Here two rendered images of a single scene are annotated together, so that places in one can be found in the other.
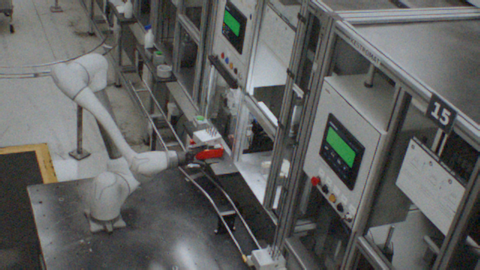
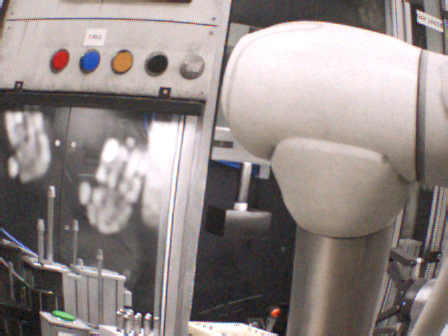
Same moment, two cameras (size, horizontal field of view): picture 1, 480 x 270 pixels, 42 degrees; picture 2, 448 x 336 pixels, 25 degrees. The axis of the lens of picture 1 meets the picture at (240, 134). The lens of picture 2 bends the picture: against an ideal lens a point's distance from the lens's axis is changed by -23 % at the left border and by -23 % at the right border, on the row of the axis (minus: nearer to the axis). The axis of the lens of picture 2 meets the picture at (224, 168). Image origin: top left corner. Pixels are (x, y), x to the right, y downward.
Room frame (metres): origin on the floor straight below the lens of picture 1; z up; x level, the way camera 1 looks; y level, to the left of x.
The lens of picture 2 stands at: (2.90, 1.81, 1.37)
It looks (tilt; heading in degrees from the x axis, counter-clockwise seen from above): 3 degrees down; 269
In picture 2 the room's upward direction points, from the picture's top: 7 degrees clockwise
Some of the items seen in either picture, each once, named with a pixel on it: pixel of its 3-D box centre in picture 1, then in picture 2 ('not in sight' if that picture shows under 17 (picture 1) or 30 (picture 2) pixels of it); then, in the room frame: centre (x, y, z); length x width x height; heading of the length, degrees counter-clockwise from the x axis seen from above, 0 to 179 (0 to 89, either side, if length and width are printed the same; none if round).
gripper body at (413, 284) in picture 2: (184, 157); (412, 299); (2.54, 0.25, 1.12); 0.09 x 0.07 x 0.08; 118
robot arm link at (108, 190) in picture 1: (106, 193); not in sight; (2.51, 0.62, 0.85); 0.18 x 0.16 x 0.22; 161
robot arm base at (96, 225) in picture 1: (105, 217); not in sight; (2.48, 0.62, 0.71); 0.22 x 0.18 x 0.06; 28
